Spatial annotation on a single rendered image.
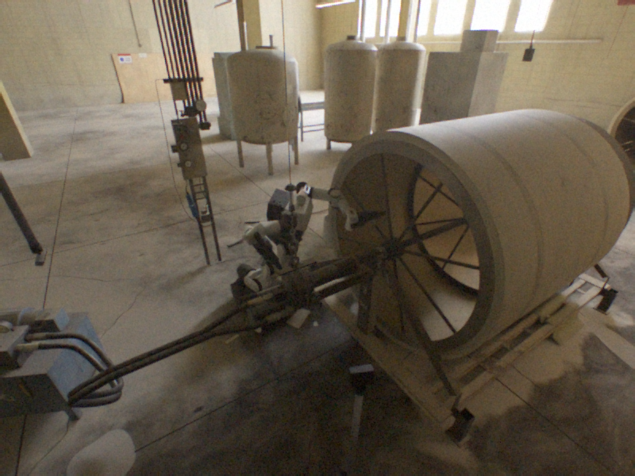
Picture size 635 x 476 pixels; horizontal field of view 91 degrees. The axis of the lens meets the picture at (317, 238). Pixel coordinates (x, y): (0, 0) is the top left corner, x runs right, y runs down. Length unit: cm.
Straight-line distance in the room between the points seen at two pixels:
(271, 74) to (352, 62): 201
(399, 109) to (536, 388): 674
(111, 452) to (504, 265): 258
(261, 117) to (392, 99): 348
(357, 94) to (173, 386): 646
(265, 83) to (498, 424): 562
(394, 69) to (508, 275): 693
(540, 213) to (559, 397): 151
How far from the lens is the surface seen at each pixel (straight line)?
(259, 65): 619
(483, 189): 188
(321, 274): 203
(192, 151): 341
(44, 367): 267
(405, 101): 847
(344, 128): 767
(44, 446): 301
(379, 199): 328
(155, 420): 276
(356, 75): 754
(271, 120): 629
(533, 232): 211
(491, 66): 817
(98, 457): 273
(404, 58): 836
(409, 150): 208
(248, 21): 1061
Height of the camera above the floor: 220
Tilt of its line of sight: 31 degrees down
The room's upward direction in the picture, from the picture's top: straight up
